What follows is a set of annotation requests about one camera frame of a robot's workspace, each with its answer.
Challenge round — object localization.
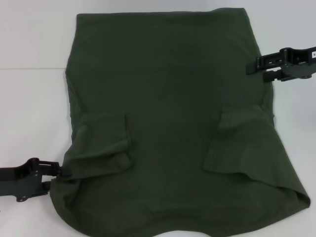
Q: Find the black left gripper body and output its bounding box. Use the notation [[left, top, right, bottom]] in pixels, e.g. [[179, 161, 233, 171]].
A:
[[0, 158, 44, 203]]

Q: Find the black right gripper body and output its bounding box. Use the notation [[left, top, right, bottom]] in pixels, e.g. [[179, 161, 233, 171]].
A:
[[278, 45, 316, 80]]

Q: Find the dark green t-shirt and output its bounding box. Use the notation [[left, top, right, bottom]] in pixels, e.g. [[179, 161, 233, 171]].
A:
[[48, 7, 311, 237]]

